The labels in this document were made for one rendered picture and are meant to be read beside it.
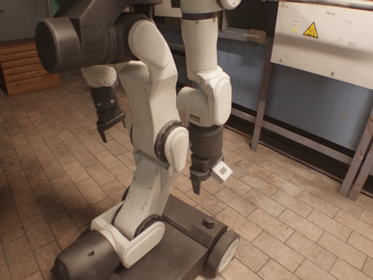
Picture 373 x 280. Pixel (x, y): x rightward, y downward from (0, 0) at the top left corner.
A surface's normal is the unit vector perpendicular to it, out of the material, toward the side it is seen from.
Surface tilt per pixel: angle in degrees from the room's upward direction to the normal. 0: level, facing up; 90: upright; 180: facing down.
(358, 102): 90
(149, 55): 90
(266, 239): 0
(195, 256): 0
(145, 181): 60
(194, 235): 45
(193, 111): 101
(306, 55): 90
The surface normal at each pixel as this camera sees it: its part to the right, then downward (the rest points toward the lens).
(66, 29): 0.66, -0.24
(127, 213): -0.42, -0.35
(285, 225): 0.04, -0.87
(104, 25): 0.78, 0.33
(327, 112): -0.74, 0.30
